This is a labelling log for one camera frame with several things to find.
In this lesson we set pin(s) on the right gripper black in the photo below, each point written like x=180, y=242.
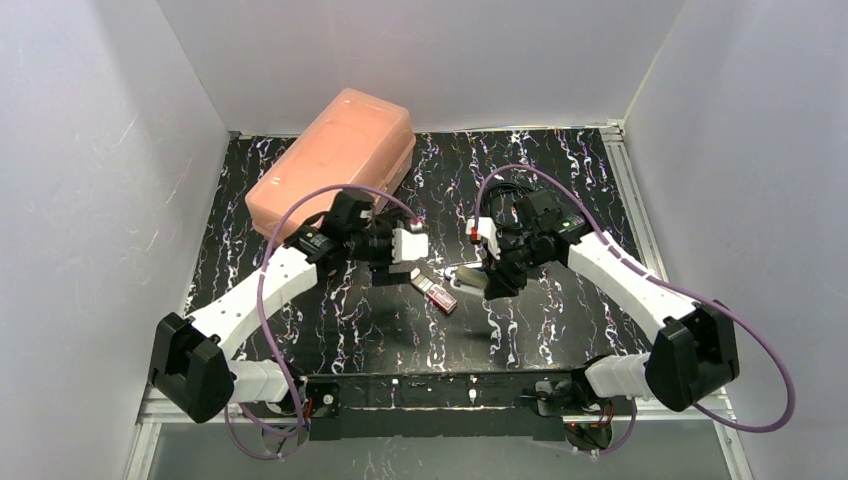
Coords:
x=501, y=278

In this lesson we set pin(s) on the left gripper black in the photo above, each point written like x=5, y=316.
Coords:
x=387, y=273

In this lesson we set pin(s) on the beige small stapler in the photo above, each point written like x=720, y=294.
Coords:
x=466, y=277

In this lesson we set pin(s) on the red white staple box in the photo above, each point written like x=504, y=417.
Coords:
x=437, y=294

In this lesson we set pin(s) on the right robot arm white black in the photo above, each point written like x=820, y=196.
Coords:
x=694, y=350

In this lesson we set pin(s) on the pink plastic storage box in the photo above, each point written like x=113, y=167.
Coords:
x=357, y=139

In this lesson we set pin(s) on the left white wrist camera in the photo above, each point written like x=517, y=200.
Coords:
x=408, y=246

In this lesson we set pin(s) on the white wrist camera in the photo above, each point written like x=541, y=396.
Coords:
x=484, y=232
x=408, y=246

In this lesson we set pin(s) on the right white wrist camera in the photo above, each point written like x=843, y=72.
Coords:
x=484, y=232

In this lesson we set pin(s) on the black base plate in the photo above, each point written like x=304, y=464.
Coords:
x=596, y=425

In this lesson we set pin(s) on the aluminium frame rail right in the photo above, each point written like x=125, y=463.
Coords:
x=614, y=140

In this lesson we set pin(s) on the aluminium frame rail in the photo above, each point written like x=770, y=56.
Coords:
x=330, y=396
x=614, y=140

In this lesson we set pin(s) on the aluminium frame rail front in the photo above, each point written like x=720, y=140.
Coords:
x=330, y=396

